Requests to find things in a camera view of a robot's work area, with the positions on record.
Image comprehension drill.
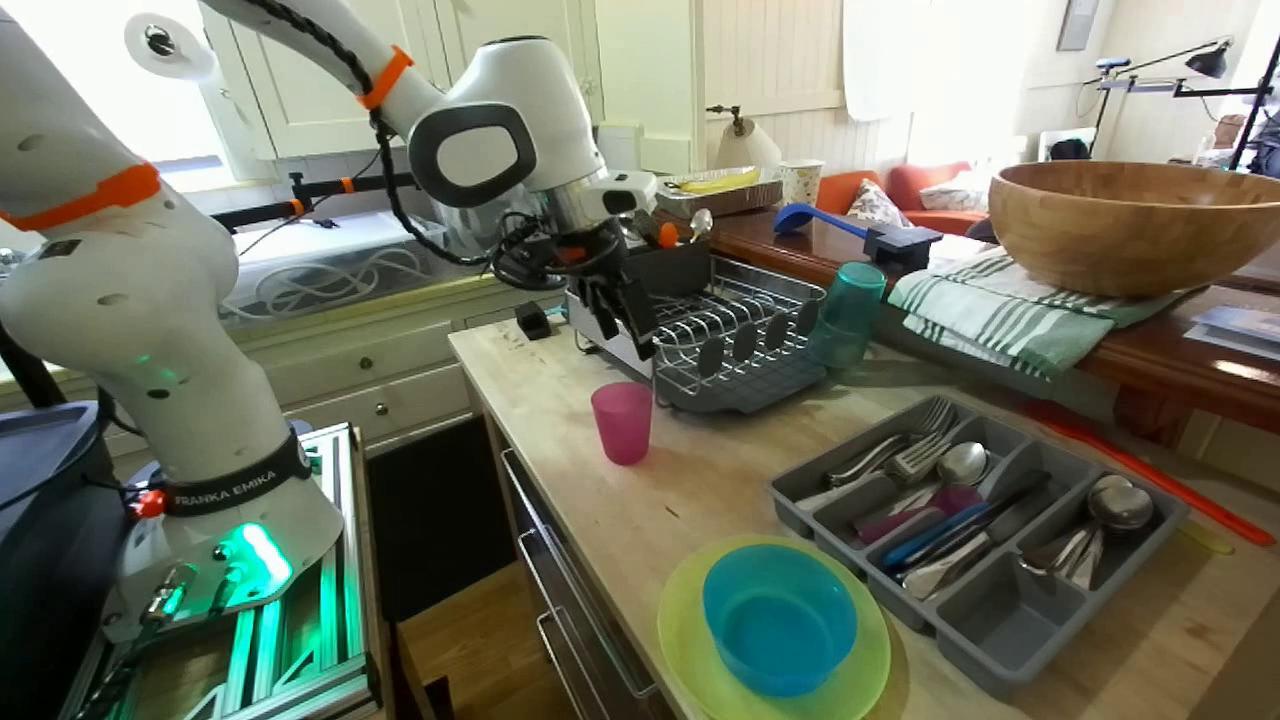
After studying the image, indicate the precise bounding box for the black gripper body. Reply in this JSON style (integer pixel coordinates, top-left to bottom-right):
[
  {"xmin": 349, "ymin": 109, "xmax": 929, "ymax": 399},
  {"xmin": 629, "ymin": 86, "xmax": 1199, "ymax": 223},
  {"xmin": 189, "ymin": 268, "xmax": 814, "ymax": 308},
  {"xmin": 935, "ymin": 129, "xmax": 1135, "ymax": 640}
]
[{"xmin": 569, "ymin": 219, "xmax": 712, "ymax": 340}]

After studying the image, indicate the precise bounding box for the pink plastic cup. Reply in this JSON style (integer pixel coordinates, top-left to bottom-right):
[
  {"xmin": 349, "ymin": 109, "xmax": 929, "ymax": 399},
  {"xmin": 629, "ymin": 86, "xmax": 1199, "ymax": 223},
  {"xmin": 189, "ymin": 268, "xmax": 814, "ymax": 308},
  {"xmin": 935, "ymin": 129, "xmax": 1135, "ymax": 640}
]
[{"xmin": 590, "ymin": 386, "xmax": 651, "ymax": 466}]

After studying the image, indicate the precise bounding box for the blue plastic bowl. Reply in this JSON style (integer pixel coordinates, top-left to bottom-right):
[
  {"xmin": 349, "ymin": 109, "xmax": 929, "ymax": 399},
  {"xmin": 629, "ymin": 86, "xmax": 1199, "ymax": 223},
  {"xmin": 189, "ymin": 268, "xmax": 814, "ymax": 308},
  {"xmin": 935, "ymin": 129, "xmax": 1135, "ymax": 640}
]
[{"xmin": 701, "ymin": 546, "xmax": 859, "ymax": 695}]

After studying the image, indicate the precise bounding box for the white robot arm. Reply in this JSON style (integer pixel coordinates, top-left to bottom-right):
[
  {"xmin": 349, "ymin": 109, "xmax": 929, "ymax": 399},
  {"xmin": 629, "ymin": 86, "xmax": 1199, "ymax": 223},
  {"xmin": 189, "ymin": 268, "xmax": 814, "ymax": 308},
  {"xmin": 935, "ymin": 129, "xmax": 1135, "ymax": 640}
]
[{"xmin": 0, "ymin": 0, "xmax": 659, "ymax": 640}]

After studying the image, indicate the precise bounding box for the patterned paper cup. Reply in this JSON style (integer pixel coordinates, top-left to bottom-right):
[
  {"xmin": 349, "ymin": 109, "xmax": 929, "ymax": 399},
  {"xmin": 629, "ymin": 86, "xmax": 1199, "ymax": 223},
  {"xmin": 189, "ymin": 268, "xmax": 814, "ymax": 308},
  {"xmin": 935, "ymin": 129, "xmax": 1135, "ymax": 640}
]
[{"xmin": 781, "ymin": 162, "xmax": 823, "ymax": 205}]

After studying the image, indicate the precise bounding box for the teal plastic cup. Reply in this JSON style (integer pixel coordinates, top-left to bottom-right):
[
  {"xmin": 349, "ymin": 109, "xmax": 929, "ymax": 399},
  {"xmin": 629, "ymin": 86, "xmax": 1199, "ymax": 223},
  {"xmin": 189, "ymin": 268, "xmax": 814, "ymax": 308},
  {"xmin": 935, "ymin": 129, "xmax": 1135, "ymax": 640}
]
[{"xmin": 814, "ymin": 266, "xmax": 889, "ymax": 376}]

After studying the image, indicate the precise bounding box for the grey cutlery tray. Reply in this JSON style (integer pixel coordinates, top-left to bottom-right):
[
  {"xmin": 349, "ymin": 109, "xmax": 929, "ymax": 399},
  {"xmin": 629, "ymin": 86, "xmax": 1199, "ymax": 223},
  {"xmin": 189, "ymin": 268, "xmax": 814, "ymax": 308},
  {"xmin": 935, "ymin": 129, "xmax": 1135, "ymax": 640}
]
[{"xmin": 771, "ymin": 398, "xmax": 1184, "ymax": 695}]

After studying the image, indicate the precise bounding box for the wooden bowl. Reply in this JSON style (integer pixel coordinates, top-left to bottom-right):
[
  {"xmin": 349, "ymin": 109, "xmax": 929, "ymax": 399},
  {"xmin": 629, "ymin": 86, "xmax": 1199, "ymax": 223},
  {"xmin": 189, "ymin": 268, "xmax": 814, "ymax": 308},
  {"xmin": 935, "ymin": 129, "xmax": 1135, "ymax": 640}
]
[{"xmin": 988, "ymin": 162, "xmax": 1280, "ymax": 296}]

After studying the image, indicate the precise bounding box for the grey dish drying rack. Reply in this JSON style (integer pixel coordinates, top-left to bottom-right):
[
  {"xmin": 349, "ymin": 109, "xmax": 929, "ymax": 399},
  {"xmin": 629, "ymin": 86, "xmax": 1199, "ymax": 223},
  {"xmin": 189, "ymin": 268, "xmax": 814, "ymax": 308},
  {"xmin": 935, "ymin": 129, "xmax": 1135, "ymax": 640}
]
[{"xmin": 569, "ymin": 251, "xmax": 829, "ymax": 416}]

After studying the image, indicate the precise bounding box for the blue ladle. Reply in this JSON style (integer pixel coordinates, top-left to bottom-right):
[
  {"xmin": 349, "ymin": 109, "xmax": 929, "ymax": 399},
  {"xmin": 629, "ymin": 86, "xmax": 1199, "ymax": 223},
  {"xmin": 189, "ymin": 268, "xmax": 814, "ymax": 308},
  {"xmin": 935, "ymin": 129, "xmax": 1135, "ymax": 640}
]
[{"xmin": 771, "ymin": 205, "xmax": 935, "ymax": 268}]

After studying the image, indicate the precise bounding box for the green striped towel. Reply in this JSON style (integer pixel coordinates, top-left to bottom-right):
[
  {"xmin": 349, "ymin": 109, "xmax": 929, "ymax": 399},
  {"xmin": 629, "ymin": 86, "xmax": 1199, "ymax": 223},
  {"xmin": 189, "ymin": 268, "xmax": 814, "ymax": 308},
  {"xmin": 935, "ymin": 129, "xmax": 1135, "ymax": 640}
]
[{"xmin": 889, "ymin": 247, "xmax": 1189, "ymax": 382}]

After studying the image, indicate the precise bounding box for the green plastic plate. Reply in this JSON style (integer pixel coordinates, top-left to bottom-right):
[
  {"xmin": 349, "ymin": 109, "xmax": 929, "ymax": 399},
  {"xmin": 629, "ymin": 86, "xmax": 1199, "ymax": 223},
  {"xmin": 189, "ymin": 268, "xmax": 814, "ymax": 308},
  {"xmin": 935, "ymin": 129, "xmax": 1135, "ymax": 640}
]
[{"xmin": 654, "ymin": 539, "xmax": 892, "ymax": 720}]

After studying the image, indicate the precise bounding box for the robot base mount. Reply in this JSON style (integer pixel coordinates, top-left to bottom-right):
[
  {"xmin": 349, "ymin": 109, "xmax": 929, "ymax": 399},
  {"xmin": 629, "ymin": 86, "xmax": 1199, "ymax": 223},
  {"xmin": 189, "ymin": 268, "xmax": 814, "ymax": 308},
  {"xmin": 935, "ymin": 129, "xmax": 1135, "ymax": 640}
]
[{"xmin": 99, "ymin": 426, "xmax": 345, "ymax": 645}]

